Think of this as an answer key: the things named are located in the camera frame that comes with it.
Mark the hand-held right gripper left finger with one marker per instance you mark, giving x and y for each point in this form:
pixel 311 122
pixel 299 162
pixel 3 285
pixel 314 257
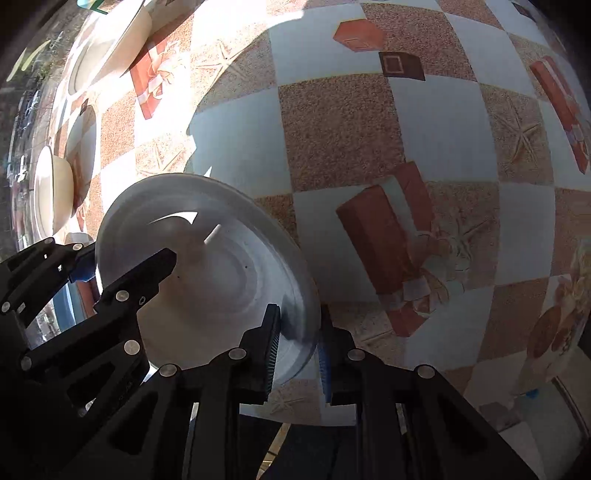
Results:
pixel 273 355

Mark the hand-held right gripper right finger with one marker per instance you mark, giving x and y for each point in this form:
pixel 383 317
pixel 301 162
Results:
pixel 325 369

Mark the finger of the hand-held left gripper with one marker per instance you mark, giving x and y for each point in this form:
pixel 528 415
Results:
pixel 82 272
pixel 138 284

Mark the white plate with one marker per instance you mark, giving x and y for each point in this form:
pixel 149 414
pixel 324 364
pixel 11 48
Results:
pixel 84 143
pixel 217 286

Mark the cream bowl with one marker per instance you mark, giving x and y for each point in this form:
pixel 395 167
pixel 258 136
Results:
pixel 87 64
pixel 51 194
pixel 131 37

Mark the checkered patterned tablecloth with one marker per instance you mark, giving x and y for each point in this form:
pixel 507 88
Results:
pixel 337 134

